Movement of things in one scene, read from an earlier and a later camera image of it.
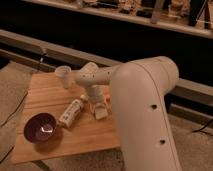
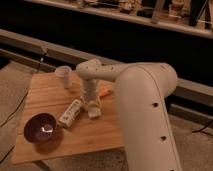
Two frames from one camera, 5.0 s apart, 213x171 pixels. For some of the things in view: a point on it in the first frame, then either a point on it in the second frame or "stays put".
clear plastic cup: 64,72 stays put
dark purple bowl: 39,127 stays put
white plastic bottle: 72,111 stays put
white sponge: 101,113 to 94,112
